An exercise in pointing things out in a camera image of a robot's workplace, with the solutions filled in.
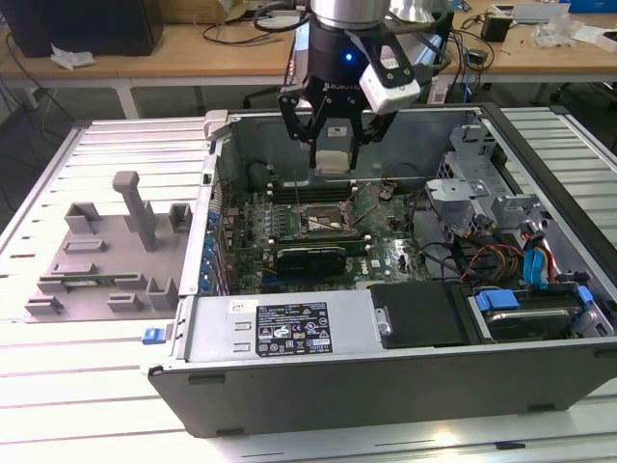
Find black open PC case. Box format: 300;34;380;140
147;101;617;439

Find silver power supply box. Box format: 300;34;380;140
185;288;394;364

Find blue disk carrier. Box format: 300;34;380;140
472;284;594;319

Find black computer tower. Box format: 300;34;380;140
2;0;165;59

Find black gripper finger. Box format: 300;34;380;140
276;90;335;171
348;104;398;172

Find long wooden desk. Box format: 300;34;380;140
0;0;617;122

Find grey plastic parts rack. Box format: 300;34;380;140
23;171;195;325

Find red yellow wire bundle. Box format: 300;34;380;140
462;243;527;284

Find CPU socket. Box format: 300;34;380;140
298;202;351;238

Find silver metal drive cage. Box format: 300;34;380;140
423;123;550;252

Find silver CPU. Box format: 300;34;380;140
315;150;351;175

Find crumpled white paper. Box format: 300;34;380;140
50;42;95;69

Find white paper sheet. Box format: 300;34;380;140
572;22;607;43

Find clear plastic bags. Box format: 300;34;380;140
532;13;579;49

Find small black box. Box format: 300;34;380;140
480;13;512;43

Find black graphics card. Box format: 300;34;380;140
273;243;349;280

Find green motherboard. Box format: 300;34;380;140
211;180;435;296

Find metal socket cover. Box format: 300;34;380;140
340;185;388;231

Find black upright box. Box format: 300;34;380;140
431;9;457;67

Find blue flat wire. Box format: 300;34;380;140
519;219;551;290

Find black wire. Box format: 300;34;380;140
409;190;467;284

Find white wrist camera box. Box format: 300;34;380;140
359;41;423;117

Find blue box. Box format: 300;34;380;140
568;0;617;14

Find grey plastic case latch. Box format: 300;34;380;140
201;109;233;142

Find black hard disk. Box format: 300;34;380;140
484;308;573;342

